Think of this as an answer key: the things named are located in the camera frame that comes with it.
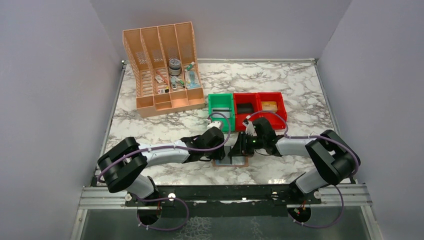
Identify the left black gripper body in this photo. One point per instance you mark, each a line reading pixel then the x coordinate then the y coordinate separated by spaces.
pixel 218 152

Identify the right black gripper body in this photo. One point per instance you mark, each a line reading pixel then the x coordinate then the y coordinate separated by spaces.
pixel 240 147

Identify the green plastic bin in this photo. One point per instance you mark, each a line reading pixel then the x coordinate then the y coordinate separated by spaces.
pixel 223 100

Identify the red plastic double bin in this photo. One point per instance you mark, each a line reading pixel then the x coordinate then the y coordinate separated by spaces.
pixel 275 118

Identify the orange plastic file organizer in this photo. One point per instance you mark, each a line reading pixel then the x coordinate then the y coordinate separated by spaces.
pixel 149 50

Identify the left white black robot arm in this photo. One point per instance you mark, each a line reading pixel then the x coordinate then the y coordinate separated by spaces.
pixel 121 167

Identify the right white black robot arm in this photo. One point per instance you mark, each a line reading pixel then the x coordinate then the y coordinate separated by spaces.
pixel 333 159

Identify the grey card in green bin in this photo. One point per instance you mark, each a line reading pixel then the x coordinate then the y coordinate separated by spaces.
pixel 221 112

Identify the gold card box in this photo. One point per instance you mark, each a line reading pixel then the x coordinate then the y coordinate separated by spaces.
pixel 271 106

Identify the black wallet in bin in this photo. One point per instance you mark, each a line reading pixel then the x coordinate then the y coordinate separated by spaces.
pixel 245 108

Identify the blue packaged item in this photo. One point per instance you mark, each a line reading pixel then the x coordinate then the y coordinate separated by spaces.
pixel 191 80

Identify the green marker pen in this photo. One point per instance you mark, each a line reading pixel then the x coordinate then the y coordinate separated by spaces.
pixel 179 82

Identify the green white glue tube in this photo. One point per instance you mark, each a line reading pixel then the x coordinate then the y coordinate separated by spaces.
pixel 189 66

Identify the small round tin can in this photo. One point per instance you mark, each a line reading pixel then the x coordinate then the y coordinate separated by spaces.
pixel 174 67

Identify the red white small packet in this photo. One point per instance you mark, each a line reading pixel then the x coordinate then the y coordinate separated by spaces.
pixel 161 79

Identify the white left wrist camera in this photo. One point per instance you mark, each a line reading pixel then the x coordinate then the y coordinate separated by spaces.
pixel 215 124

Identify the black metal base rail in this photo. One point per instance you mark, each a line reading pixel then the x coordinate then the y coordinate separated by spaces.
pixel 166 195

